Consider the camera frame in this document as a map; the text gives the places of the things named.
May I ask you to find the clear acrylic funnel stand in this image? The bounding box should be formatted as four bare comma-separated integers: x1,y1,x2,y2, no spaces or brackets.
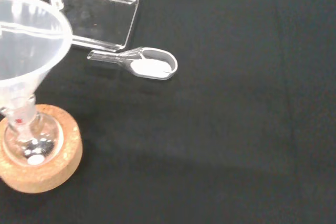
49,0,140,52

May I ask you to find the translucent plastic funnel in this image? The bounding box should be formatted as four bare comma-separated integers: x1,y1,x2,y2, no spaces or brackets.
0,0,73,127

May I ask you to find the small glass round-bottom flask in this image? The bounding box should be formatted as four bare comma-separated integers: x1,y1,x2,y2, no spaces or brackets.
1,95,64,167

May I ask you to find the black cloth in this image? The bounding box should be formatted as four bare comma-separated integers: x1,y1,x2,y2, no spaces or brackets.
0,0,336,224

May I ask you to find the cork ring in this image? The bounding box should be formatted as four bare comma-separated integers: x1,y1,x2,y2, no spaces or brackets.
0,104,84,194

